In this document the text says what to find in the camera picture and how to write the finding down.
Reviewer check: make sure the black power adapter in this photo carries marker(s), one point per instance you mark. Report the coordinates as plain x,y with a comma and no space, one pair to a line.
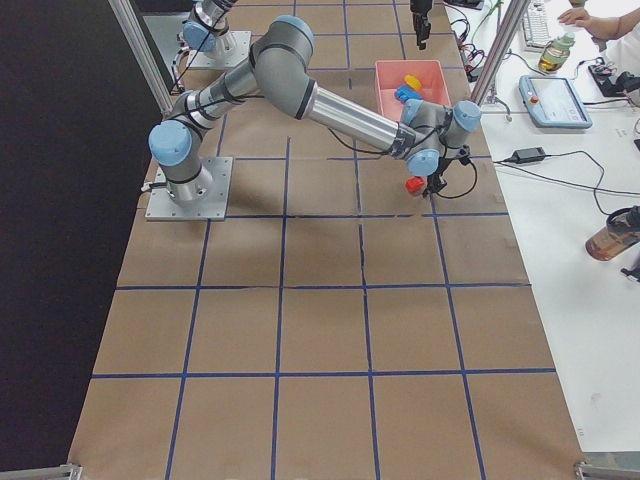
526,156

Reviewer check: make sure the aluminium frame post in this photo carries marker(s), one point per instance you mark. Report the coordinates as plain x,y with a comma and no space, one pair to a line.
501,43

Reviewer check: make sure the teach pendant tablet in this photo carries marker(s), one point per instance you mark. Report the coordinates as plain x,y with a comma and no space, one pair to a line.
553,103

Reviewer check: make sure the red toy block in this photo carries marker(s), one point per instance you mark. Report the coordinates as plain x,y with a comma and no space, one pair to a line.
415,185

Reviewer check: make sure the person at desk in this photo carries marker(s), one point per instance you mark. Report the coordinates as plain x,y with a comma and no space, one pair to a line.
622,30

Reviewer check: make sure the brown drink bottle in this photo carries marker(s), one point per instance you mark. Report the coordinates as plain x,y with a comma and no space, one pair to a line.
621,231

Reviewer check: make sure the pink plastic box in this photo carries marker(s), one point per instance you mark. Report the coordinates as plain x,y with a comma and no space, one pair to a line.
399,80

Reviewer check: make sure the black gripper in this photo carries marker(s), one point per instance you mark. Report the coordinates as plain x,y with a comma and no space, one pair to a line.
419,16
434,176

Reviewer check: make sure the white keyboard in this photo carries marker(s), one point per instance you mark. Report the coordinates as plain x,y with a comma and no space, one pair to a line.
534,26

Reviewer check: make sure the yellow toy block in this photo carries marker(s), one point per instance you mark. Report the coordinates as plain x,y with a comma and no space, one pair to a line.
413,82

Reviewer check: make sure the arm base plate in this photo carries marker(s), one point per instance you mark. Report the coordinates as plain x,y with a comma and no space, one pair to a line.
235,50
204,198

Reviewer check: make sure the blue toy block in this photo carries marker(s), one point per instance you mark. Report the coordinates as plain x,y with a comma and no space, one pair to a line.
405,93

